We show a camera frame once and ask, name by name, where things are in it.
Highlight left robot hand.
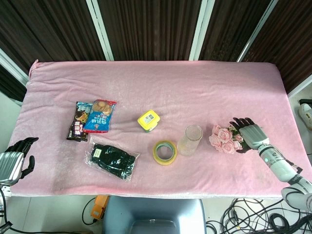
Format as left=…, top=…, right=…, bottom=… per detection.
left=0, top=137, right=39, bottom=185

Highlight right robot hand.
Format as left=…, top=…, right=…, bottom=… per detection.
left=230, top=117, right=270, bottom=154

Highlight pink artificial rose bouquet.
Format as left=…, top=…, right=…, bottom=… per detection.
left=209, top=124, right=244, bottom=155

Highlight clear textured glass vase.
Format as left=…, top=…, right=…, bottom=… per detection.
left=177, top=124, right=203, bottom=156

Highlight white shoe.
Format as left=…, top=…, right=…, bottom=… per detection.
left=298, top=98, right=312, bottom=130

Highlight black snack bag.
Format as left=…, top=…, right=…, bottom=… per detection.
left=66, top=101, right=95, bottom=142

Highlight orange handheld device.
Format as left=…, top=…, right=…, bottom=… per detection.
left=90, top=195, right=110, bottom=219

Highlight blue biscuit snack bag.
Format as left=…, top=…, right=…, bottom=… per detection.
left=82, top=99, right=117, bottom=134

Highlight pink fleece table cloth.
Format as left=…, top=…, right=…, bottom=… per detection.
left=11, top=59, right=303, bottom=199

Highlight yellow packing tape roll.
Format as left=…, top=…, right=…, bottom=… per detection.
left=152, top=139, right=178, bottom=166

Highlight black gloves in plastic bag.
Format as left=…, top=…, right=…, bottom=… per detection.
left=85, top=137, right=141, bottom=182

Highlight green tub with yellow lid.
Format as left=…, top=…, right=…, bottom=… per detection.
left=137, top=109, right=161, bottom=134

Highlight white screen frame post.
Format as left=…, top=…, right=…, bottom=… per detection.
left=288, top=74, right=312, bottom=98
left=0, top=48, right=29, bottom=86
left=237, top=0, right=279, bottom=63
left=85, top=0, right=115, bottom=61
left=189, top=0, right=215, bottom=61

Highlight black cable bundle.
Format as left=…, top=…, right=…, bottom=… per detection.
left=206, top=197, right=312, bottom=234

